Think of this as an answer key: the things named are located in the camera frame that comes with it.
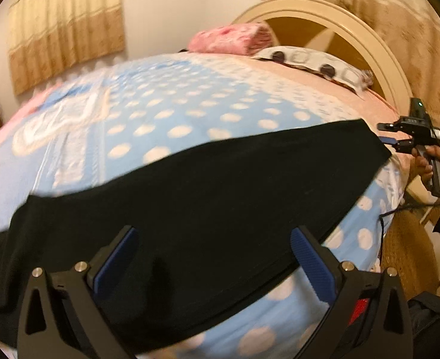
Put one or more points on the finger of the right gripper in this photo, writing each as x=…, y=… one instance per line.
x=401, y=146
x=387, y=127

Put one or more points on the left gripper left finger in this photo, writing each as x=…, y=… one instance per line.
x=59, y=316

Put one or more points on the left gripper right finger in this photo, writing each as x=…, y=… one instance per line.
x=367, y=315

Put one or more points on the black trousers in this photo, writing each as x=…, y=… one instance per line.
x=214, y=225

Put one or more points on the right hand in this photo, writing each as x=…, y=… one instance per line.
x=421, y=166

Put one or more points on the white grey patterned pillow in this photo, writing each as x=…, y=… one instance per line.
x=321, y=63

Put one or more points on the wicker chair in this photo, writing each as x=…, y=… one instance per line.
x=412, y=247

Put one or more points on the cream wooden headboard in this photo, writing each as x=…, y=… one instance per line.
x=324, y=26

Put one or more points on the pink floral folded blanket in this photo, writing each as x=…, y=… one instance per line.
x=239, y=39

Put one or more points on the blue pink patterned bedspread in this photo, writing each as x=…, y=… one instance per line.
x=107, y=123

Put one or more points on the beige window curtain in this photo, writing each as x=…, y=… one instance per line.
x=48, y=37

